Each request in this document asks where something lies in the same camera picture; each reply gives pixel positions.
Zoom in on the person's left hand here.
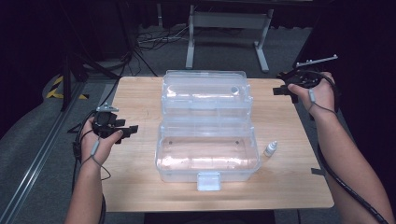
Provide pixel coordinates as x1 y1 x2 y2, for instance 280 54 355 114
79 117 124 168

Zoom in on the clear plastic storage box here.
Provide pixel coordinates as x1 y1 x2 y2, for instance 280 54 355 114
154 69 262 191

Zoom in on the aluminium floor rail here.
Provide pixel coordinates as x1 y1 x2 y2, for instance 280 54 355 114
0 82 87 224

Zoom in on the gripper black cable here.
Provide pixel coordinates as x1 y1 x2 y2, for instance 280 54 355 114
297 69 390 224
70 54 134 224

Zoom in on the black curtain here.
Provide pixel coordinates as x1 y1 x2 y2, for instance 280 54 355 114
118 0 316 31

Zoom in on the grey wrist strap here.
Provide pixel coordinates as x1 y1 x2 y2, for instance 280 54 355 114
79 138 112 181
307 88 339 115

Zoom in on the person's black clothing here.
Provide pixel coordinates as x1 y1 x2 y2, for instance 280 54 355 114
144 210 276 224

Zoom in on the black tripod stand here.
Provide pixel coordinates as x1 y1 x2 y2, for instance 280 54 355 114
58 0 139 113

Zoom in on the grey metal desk frame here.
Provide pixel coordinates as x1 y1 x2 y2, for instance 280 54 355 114
185 4 275 74

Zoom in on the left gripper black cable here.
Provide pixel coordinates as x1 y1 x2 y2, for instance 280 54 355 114
70 54 134 224

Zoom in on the yellow black floor tape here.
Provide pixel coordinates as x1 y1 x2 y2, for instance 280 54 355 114
45 75 90 101

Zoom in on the tangle of floor cables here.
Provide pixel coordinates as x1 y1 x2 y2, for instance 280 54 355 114
134 24 247 52

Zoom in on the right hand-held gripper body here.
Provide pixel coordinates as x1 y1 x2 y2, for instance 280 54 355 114
279 54 339 91

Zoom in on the person's right hand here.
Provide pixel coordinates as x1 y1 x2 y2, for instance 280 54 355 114
287 72 338 116

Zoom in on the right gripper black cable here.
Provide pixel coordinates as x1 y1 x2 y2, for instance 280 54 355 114
297 69 390 224

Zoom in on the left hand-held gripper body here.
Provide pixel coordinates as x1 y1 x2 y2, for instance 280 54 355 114
91 102 126 140

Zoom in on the small white dropper bottle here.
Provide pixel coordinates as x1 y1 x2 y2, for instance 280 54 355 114
262 140 278 158

